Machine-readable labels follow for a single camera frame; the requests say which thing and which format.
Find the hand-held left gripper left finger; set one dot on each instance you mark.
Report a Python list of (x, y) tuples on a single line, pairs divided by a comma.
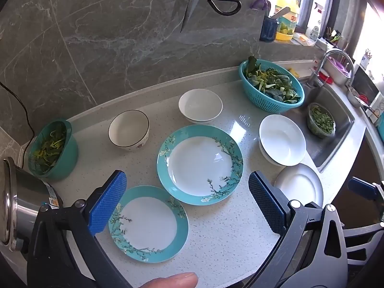
[(108, 204)]

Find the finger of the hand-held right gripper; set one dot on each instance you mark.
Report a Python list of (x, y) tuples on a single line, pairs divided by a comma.
[(361, 187), (364, 243)]

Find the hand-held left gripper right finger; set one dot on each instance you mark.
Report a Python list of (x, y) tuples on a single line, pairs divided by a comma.
[(265, 201)]

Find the white bowl with dark rim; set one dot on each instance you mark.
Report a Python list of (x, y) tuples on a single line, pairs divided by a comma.
[(265, 157), (282, 138)]

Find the large teal floral plate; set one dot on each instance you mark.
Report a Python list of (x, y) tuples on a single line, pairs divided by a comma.
[(198, 165)]

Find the plain white bowl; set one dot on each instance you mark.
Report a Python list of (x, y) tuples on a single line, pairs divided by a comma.
[(199, 105)]

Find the person's left hand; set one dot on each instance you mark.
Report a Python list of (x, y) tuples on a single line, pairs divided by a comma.
[(171, 280)]

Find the plain white plate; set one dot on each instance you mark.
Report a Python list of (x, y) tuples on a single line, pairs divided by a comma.
[(300, 186)]

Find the small teal floral plate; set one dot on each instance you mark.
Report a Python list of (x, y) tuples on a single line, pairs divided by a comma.
[(150, 225)]

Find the steel sink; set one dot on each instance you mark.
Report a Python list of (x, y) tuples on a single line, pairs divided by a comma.
[(330, 151)]

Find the teal bowl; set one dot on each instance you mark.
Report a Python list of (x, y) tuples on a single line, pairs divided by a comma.
[(64, 162)]

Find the clear glass bowl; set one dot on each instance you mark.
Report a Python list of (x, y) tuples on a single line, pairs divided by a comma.
[(318, 135)]

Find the white floral bowl dark rim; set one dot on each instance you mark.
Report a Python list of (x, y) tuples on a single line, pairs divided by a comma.
[(127, 132)]

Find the chopped green vegetables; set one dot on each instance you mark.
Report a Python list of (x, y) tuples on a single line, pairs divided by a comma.
[(322, 120)]

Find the green and yellow vegetable strips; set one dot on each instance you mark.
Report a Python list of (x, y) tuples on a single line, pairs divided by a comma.
[(48, 150)]

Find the white carton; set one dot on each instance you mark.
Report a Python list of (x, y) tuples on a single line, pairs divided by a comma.
[(377, 108)]

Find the stainless steel pot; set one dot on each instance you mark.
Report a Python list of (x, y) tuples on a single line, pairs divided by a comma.
[(27, 198)]

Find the teal plastic colander basket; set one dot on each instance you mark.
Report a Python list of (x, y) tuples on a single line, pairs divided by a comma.
[(270, 103)]

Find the steel basin with purple lid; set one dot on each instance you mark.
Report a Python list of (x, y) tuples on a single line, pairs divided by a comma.
[(337, 76)]

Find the steel faucet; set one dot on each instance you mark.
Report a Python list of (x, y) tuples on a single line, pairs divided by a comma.
[(313, 78)]

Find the leafy green vegetables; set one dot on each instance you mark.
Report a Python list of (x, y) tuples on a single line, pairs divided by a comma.
[(270, 81)]

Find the yellow sponge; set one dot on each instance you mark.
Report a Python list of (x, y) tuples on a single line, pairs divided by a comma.
[(294, 72)]

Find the white spray bottle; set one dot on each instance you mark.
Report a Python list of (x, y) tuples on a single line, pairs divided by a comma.
[(315, 31)]

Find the dark blue container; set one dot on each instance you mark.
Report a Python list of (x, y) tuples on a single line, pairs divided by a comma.
[(268, 30)]

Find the yellow detergent bottle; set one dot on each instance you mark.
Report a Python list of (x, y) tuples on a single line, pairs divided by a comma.
[(288, 9)]

